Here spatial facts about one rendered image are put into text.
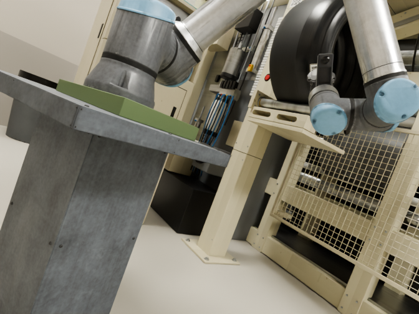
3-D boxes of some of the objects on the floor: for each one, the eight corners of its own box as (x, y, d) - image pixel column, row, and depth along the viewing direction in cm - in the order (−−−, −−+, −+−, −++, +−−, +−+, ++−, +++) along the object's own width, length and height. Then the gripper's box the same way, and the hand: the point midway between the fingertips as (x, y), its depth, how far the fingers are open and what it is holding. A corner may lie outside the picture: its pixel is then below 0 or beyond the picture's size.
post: (195, 245, 173) (353, -173, 159) (212, 247, 181) (364, -151, 167) (207, 257, 163) (377, -190, 149) (224, 258, 171) (388, -165, 157)
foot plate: (181, 239, 175) (182, 235, 174) (214, 242, 191) (215, 239, 190) (204, 263, 153) (206, 260, 153) (240, 265, 169) (241, 261, 169)
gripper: (307, 111, 97) (305, 86, 113) (337, 111, 94) (330, 85, 111) (308, 86, 92) (306, 64, 108) (340, 85, 89) (332, 63, 106)
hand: (319, 68), depth 107 cm, fingers closed
